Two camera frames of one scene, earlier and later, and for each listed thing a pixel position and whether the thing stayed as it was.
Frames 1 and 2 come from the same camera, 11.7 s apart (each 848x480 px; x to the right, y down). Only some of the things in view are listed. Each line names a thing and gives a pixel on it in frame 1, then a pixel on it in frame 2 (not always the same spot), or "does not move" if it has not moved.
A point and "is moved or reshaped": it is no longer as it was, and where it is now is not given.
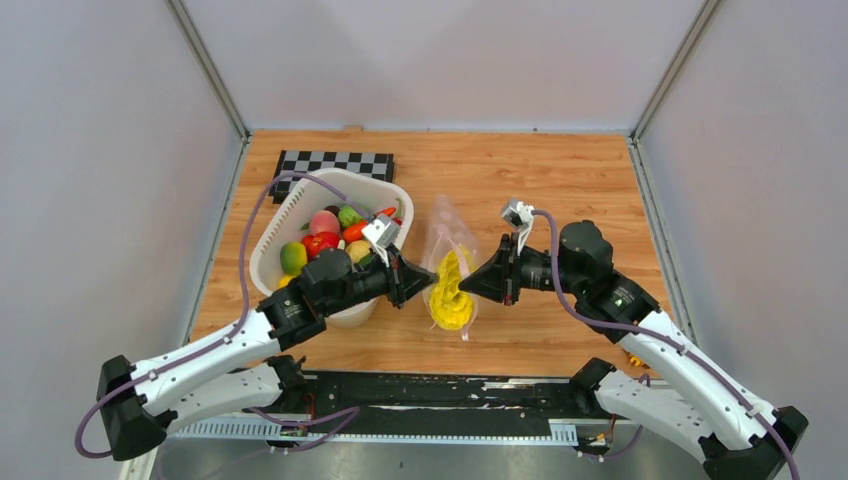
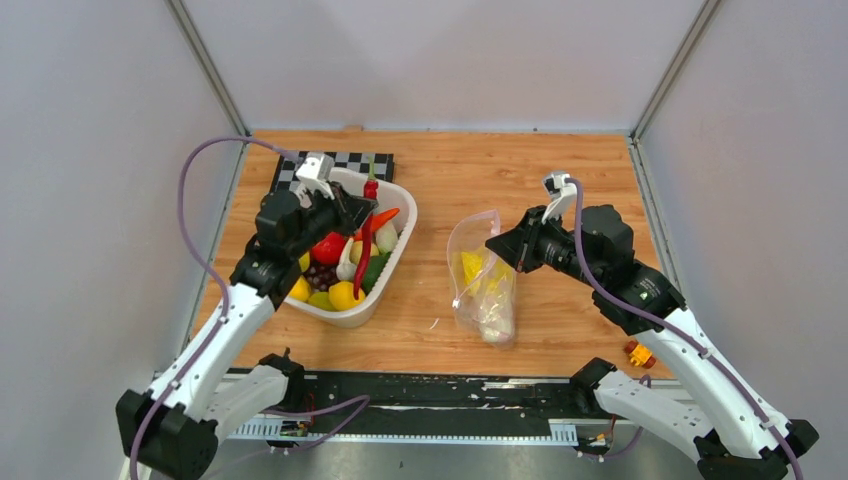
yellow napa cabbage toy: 449,305 → 490,282
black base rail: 340,401 does not move
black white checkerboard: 379,166 does not move
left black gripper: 404,278 → 351,211
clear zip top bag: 451,252 is moved or reshaped
